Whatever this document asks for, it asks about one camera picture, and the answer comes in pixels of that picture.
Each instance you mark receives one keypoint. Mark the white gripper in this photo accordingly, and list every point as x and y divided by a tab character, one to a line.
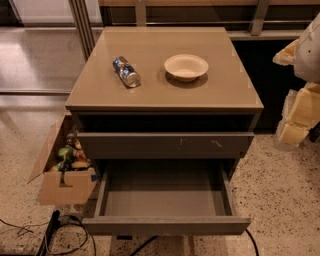
308	55

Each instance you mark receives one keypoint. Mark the grey drawer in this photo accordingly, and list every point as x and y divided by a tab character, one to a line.
165	145
165	198

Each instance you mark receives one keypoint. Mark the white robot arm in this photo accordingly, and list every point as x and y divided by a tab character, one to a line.
306	67

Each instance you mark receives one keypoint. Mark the grey drawer cabinet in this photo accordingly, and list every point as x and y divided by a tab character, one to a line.
221	100

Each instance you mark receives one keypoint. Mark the grey top drawer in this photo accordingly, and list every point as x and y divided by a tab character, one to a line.
165	145

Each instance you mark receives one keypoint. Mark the white paper bowl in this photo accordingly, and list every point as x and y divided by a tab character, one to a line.
186	67

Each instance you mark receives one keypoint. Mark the blue silver soda can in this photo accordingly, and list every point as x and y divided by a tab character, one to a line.
126	72

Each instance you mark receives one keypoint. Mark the toy food items in box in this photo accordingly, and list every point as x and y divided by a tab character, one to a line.
72	156

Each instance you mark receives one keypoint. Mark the cardboard box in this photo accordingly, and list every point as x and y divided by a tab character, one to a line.
71	187

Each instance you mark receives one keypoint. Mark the black power strip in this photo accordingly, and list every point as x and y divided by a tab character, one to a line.
52	226

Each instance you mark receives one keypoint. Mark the metal railing frame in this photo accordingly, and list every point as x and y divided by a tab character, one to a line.
244	20

